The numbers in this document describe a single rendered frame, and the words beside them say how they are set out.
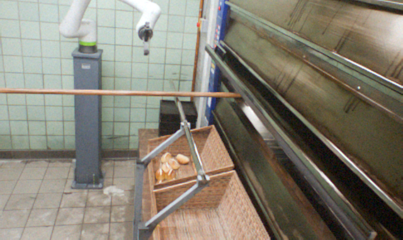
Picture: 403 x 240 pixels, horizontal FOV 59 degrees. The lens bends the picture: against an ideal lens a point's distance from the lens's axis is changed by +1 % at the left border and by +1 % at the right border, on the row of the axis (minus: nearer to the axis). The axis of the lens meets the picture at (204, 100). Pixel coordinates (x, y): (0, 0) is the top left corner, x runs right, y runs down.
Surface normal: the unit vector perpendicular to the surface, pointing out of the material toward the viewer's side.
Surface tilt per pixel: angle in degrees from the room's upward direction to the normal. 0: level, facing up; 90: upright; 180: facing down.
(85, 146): 90
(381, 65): 70
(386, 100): 90
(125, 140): 90
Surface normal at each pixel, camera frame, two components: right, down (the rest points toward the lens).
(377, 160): -0.88, -0.34
